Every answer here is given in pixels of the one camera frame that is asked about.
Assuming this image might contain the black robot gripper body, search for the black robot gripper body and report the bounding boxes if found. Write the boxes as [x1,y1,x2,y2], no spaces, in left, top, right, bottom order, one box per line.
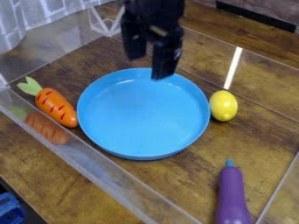
[122,0,184,39]

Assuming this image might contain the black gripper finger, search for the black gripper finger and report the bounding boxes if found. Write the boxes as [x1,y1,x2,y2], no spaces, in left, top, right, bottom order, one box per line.
[120,17,147,60]
[151,26,183,81]

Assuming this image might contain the orange toy carrot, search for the orange toy carrot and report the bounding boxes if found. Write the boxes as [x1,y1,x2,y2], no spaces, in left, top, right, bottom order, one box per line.
[16,77,79,128]

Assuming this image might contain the yellow toy lemon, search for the yellow toy lemon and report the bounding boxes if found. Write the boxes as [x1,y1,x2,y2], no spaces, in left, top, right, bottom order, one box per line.
[210,90,239,122]

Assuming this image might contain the blue round plate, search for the blue round plate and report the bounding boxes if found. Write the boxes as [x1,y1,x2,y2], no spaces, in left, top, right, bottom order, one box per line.
[78,68,211,160]

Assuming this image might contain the white sheer curtain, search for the white sheer curtain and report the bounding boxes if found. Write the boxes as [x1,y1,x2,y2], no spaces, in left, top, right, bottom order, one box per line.
[0,0,114,54]

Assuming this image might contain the dark wooden ledge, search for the dark wooden ledge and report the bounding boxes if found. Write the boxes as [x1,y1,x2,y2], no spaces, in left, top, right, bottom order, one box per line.
[216,0,299,34]

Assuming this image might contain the purple toy eggplant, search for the purple toy eggplant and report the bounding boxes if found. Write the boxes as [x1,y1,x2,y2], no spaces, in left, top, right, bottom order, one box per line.
[216,159,252,224]

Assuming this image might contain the blue plastic object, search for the blue plastic object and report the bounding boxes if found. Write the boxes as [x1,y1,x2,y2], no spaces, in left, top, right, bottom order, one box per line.
[0,192,25,224]

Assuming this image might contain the clear acrylic enclosure wall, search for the clear acrylic enclosure wall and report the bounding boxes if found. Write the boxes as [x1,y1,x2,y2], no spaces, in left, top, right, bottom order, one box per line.
[0,0,299,224]

